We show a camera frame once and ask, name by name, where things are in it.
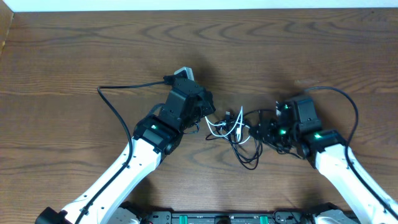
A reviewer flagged white cable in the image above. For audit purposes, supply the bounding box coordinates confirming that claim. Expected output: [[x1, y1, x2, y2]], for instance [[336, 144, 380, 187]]
[[204, 106, 252, 146]]

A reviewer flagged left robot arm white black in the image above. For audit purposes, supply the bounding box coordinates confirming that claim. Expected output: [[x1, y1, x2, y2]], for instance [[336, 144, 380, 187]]
[[35, 86, 215, 223]]

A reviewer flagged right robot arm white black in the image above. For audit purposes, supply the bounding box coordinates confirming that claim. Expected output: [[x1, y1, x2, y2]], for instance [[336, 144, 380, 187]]
[[249, 119, 397, 223]]

